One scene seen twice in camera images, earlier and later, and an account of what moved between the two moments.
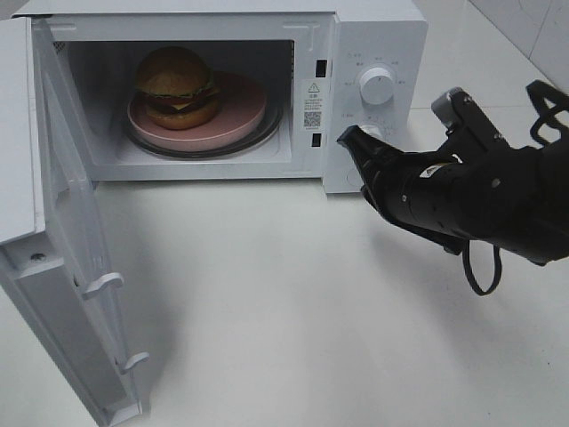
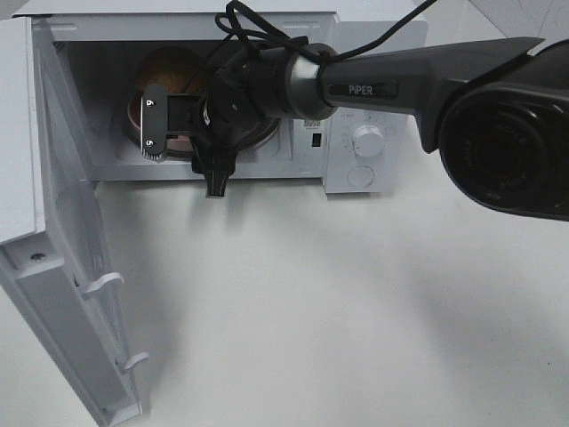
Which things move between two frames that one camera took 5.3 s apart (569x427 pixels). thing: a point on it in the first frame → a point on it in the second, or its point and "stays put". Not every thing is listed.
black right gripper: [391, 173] → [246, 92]
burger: [177, 88] stays put
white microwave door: [52, 250] stays put
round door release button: [354, 178] stays put
